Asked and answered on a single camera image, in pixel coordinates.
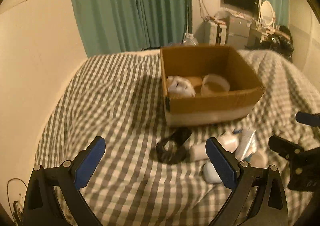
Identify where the white toothpaste tube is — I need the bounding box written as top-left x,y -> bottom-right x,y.
234,127 -> 257,161

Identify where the blue tissue pack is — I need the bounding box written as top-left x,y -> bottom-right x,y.
232,128 -> 243,134

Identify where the white lint remover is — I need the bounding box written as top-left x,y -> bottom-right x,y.
191,134 -> 240,162

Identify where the white earbuds case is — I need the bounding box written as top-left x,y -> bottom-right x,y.
202,162 -> 222,184

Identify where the black garbage bag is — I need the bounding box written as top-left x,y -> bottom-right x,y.
260,25 -> 294,63

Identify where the white tape roll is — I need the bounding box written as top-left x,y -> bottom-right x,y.
200,74 -> 230,96

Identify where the brown cardboard box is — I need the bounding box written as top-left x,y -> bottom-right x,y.
160,45 -> 265,127

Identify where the white oval mirror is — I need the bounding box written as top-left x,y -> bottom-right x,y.
259,0 -> 276,27

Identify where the silver mini fridge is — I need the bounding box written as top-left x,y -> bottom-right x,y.
227,15 -> 251,50

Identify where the white suitcase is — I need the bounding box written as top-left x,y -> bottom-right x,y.
206,20 -> 227,45

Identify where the white crumpled cloth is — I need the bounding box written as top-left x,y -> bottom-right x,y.
167,76 -> 196,97

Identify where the grey checkered bedspread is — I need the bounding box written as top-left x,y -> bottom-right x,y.
35,50 -> 319,225

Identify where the clear water bottle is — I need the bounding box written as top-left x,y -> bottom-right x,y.
182,33 -> 199,46

